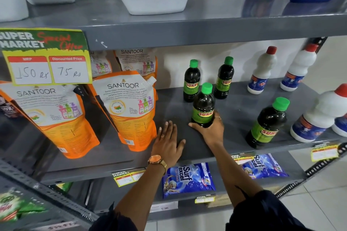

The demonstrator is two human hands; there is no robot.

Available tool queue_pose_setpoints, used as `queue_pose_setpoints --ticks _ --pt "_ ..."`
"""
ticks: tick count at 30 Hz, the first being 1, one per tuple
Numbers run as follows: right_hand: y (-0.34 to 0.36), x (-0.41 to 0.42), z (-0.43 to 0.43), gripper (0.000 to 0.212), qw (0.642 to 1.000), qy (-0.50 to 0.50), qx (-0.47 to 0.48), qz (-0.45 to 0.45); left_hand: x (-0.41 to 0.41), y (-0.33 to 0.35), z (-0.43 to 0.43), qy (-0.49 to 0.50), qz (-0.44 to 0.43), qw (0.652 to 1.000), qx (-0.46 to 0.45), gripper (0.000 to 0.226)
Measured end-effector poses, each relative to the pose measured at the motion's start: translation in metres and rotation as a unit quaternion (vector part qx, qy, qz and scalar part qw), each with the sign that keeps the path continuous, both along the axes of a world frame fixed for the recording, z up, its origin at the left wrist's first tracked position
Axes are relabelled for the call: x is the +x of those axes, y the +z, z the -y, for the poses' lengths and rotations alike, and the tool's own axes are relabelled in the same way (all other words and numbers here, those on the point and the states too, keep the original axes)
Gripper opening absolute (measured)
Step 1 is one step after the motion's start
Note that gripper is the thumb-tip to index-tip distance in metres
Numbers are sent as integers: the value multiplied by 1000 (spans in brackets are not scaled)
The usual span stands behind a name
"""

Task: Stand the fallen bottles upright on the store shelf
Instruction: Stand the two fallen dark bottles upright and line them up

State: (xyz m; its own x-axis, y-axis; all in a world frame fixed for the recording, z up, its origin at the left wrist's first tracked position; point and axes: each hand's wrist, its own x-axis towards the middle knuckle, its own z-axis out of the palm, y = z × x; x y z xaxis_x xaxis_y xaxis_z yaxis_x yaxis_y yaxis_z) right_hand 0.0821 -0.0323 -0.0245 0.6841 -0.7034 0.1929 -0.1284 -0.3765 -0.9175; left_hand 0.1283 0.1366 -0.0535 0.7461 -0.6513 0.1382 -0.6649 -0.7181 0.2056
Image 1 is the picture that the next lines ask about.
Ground person's right hand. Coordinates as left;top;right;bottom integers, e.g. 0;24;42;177
188;110;226;149

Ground person's left hand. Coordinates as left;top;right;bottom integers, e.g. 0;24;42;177
151;121;186;167

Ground dark bottle with green cap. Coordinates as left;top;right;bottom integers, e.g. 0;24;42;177
214;56;235;100
245;97;290;150
183;59;202;103
191;82;216;128

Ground person's right forearm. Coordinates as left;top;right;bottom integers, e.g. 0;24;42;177
209;144;265;207

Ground person's left forearm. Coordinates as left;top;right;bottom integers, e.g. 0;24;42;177
114;161;177;220

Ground rose gold wristwatch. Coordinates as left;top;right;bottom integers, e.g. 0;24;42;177
148;155;168;173

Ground blue detergent packet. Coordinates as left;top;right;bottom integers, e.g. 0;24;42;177
162;162;216;199
241;153;289;179

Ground orange and white refill pouch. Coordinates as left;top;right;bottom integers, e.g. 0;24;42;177
113;48;159;102
0;81;100;159
88;71;158;152
89;51;113;79

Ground small yellow price tag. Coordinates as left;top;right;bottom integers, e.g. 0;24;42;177
231;153;255;165
311;144;339;162
194;195;216;204
111;168;146;188

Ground grey metal shelf board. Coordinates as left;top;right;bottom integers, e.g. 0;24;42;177
0;0;347;51
86;152;307;222
35;78;347;186

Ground white shelf label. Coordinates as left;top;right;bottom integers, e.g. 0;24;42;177
150;201;179;213

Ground person's dark left sleeve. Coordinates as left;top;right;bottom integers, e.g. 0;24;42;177
89;203;139;231

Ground person's dark sleeve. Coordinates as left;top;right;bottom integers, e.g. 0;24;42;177
226;190;313;231
89;203;139;231

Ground green detergent packet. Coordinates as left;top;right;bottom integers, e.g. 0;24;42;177
0;187;48;222
55;182;74;192

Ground person's dark right sleeve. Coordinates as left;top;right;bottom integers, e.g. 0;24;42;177
226;190;313;231

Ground grey slotted metal upright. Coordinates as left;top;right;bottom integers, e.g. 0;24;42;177
0;160;100;224
275;142;347;199

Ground large green yellow price sign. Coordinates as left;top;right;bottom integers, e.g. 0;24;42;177
0;27;93;86

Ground dark product packet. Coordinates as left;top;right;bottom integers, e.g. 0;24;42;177
0;96;20;119

